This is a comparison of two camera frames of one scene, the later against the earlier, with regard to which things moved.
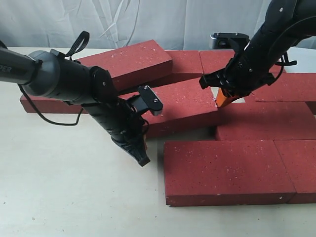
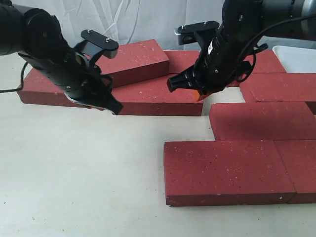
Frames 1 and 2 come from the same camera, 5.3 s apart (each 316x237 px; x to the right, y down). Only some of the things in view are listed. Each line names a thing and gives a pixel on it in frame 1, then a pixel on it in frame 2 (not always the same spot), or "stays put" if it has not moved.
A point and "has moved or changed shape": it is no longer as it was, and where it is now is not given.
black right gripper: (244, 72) to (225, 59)
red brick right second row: (288, 87) stays put
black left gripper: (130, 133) to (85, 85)
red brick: (188, 108) has moved or changed shape
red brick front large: (214, 173) stays put
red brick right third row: (265, 120) stays put
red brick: (185, 61) stays put
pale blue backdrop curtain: (172, 24) stays put
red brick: (298, 156) stays put
